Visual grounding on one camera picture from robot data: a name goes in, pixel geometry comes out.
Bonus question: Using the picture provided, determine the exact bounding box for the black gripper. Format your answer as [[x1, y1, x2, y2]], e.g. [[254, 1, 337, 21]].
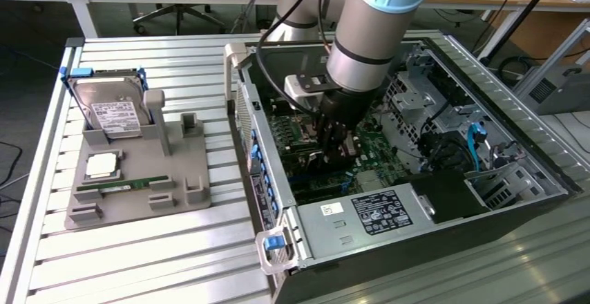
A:
[[315, 89, 375, 181]]

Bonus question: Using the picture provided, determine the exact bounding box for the graphics card with metal bracket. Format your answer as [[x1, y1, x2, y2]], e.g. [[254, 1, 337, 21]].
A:
[[279, 134, 365, 183]]

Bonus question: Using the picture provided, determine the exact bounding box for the CPU socket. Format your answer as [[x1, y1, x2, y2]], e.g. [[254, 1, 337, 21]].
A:
[[294, 112, 323, 143]]

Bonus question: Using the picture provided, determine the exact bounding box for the green motherboard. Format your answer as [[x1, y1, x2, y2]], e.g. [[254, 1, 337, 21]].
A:
[[270, 98, 415, 205]]

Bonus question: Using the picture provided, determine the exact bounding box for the metal disk bay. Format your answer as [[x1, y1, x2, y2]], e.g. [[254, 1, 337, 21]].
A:
[[382, 68, 468, 153]]

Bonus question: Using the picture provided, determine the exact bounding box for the silver chipset heatsink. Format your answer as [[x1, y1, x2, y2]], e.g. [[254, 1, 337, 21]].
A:
[[354, 170, 385, 191]]

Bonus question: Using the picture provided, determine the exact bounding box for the black plastic shroud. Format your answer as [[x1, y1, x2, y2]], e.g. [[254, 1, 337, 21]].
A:
[[391, 171, 493, 224]]

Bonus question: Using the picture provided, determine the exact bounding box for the grey power supply unit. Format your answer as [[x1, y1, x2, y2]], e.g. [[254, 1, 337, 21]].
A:
[[294, 182, 440, 260]]

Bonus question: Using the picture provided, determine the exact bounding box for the black office chair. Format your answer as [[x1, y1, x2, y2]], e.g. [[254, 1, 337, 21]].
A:
[[131, 2, 229, 36]]

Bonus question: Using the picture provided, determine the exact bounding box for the grey parts rack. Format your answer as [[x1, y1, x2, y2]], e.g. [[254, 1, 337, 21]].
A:
[[64, 88, 214, 231]]

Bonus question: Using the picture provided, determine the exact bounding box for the open black PC case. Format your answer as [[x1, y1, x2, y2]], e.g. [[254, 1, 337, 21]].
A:
[[225, 36, 586, 304]]

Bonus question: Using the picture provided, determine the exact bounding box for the black stand pole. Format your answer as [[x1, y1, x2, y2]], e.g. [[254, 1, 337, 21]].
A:
[[477, 0, 568, 64]]

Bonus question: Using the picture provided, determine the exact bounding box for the hard disk in blue caddy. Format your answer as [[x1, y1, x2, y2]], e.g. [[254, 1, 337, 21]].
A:
[[59, 65, 157, 142]]

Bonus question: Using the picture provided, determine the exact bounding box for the green RAM stick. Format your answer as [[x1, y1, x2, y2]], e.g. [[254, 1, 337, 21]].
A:
[[76, 175, 169, 193]]

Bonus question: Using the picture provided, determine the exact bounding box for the silver CPU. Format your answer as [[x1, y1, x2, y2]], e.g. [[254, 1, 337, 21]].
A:
[[86, 153, 120, 180]]

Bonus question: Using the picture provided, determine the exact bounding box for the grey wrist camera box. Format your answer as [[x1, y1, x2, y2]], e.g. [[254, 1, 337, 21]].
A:
[[283, 74, 334, 108]]

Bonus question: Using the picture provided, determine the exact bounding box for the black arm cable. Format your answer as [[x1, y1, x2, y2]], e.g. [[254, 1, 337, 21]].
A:
[[255, 0, 334, 113]]

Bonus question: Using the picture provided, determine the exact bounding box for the black cable bundle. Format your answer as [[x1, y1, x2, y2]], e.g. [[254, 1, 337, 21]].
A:
[[417, 133, 477, 174]]

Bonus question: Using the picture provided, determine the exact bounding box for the grey case handle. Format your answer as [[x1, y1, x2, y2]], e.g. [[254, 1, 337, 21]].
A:
[[225, 42, 255, 111]]

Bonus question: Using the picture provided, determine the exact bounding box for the blue wire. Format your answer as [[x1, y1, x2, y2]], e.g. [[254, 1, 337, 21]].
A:
[[466, 122, 489, 173]]

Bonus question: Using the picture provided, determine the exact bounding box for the black coiled cable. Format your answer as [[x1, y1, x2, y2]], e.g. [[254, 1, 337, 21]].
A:
[[500, 57, 537, 77]]

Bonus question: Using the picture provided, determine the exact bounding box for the grey slotted metal bracket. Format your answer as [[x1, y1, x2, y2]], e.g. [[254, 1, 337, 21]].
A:
[[464, 161, 541, 211]]

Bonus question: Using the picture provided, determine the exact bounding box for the grey handle with blue latch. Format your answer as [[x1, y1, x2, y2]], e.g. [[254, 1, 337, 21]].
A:
[[255, 225, 299, 274]]

